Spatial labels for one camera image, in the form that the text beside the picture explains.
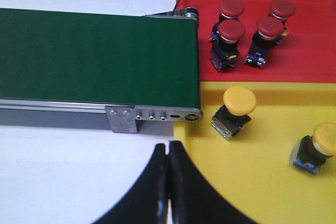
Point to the grey metal support bracket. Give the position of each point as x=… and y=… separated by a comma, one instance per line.
x=121, y=118

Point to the red plastic tray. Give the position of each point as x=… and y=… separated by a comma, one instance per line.
x=305, y=54

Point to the green conveyor belt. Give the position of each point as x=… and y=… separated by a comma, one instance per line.
x=97, y=58

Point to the red mushroom push button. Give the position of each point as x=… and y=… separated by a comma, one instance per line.
x=282, y=10

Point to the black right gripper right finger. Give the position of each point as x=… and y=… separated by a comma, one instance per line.
x=193, y=198

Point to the yellow mushroom push button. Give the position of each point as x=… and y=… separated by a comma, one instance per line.
x=231, y=117

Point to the silver conveyor drive pulley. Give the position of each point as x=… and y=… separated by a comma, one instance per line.
x=192, y=13

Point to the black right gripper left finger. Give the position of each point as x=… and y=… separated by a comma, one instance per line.
x=147, y=200

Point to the black timing belt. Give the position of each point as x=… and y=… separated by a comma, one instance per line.
x=174, y=13

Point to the aluminium conveyor frame rail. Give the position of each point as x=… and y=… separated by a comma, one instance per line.
x=61, y=106

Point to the grey conveyor end plate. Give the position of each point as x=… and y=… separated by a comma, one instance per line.
x=167, y=113

